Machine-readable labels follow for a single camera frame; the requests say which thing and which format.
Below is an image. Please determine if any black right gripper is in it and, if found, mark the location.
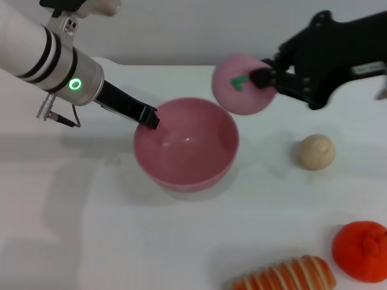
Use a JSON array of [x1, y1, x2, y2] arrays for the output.
[[249, 10, 387, 111]]

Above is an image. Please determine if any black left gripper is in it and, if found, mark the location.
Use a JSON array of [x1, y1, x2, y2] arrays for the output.
[[93, 79, 161, 131]]

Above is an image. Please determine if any pink plush peach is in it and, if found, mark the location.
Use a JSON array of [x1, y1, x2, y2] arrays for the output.
[[211, 53, 278, 116]]

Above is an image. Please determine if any pink plastic bowl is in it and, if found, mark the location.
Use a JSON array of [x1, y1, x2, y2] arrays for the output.
[[133, 97, 241, 195]]

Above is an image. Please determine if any beige plush ball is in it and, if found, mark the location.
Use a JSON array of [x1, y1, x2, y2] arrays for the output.
[[299, 134, 337, 172]]

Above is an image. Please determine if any striped orange bread loaf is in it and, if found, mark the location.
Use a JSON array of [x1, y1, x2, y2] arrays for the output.
[[232, 254, 337, 290]]

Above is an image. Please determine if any orange plush tangerine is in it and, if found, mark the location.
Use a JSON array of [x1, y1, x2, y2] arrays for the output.
[[331, 221, 387, 284]]

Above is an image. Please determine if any left arm connector cable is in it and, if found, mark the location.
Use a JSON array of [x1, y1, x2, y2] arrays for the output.
[[36, 92, 83, 129]]

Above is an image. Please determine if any arm connector cable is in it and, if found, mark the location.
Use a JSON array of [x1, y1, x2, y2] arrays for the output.
[[36, 92, 83, 129], [374, 80, 387, 101]]

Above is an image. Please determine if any right arm connector cable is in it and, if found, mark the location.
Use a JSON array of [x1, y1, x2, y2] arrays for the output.
[[374, 80, 387, 101]]

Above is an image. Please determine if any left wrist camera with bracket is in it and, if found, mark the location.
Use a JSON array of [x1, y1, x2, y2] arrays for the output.
[[39, 0, 122, 49]]

